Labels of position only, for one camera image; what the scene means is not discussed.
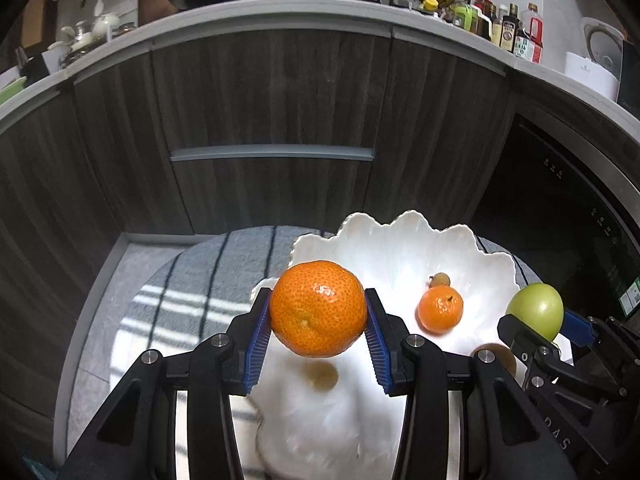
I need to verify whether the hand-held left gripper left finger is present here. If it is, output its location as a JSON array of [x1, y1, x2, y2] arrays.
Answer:
[[60, 287, 273, 480]]

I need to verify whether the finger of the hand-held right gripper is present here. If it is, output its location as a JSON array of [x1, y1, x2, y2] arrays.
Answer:
[[563, 309, 627, 352], [497, 312, 564, 392]]

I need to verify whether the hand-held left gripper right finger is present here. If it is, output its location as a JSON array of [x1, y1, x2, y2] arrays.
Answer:
[[364, 287, 572, 480]]

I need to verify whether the brown kiwi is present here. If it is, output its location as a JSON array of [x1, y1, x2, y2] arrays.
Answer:
[[472, 342, 518, 377]]

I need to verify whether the green apple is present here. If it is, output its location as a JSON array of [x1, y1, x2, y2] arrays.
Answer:
[[505, 283, 565, 343]]

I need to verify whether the orange tangerine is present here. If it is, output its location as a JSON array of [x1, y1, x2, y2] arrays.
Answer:
[[270, 260, 368, 359], [417, 285, 465, 335]]

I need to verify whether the white scalloped bowl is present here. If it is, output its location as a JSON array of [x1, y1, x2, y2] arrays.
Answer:
[[250, 210, 576, 480]]

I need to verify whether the black dishwasher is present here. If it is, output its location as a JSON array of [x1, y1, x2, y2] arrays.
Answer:
[[470, 112, 640, 341]]

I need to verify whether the white box appliance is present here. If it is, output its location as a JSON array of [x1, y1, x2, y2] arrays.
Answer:
[[565, 50, 621, 101]]

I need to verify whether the black microwave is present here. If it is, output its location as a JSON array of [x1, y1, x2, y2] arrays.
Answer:
[[616, 40, 640, 111]]

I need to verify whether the dark wood kitchen cabinet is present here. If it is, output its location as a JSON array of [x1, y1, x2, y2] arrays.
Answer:
[[0, 27, 516, 411]]

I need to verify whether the white rice cooker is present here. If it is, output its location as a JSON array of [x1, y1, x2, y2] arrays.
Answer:
[[581, 16, 626, 68]]

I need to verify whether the red capped bottle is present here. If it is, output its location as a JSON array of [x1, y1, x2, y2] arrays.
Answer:
[[522, 2, 544, 63]]

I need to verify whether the dark sauce bottle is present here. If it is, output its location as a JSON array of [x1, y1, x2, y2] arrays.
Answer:
[[501, 4, 521, 53]]

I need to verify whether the brown jar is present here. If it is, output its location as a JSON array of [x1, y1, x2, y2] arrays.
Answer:
[[472, 0, 494, 38]]

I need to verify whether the green lidded container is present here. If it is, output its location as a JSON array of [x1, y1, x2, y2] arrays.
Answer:
[[450, 2, 476, 31]]

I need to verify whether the green basin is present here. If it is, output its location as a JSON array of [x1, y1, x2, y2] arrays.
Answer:
[[0, 76, 28, 106]]

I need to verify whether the white teapot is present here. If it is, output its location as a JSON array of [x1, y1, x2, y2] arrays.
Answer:
[[92, 12, 121, 41]]

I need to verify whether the black knife block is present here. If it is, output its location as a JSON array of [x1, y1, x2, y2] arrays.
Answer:
[[15, 47, 51, 88]]

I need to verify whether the grey drawer handle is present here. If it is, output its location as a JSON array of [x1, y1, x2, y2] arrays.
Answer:
[[170, 145, 376, 162]]

